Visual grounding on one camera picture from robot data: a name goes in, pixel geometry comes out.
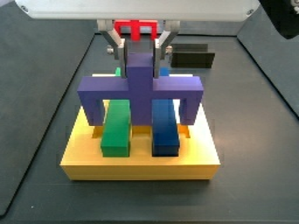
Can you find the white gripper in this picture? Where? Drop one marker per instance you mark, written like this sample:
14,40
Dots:
168,10

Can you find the purple three-legged block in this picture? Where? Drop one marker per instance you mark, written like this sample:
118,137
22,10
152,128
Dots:
140,88

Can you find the yellow slotted base board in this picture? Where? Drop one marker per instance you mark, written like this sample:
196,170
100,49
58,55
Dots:
84,163

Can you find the red three-legged block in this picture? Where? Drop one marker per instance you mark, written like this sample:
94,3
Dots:
135,26

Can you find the blue rectangular block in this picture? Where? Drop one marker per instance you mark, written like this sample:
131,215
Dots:
166,142

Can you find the green rectangular block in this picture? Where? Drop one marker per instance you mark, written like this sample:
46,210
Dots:
115,139

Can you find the black angle bracket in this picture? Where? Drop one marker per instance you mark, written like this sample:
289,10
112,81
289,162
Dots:
191,56

